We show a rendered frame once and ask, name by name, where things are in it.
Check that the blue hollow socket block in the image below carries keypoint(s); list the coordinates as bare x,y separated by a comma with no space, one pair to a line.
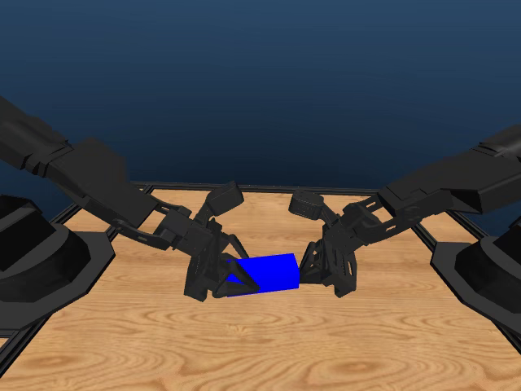
272,273

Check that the black table frame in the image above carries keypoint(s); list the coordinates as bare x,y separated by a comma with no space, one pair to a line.
264,187

